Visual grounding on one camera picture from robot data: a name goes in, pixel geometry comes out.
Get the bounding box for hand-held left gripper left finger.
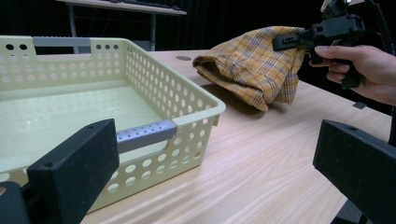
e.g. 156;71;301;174
26;119;120;224

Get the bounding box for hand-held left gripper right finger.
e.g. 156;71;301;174
312;119;396;224

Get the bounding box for orange plaid cloth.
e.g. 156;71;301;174
191;25;308;112

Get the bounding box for cream perforated plastic basket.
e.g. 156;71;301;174
0;35;227;215

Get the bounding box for white metal stand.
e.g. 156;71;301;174
55;0;188;54

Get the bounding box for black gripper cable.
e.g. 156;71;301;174
365;0;396;58

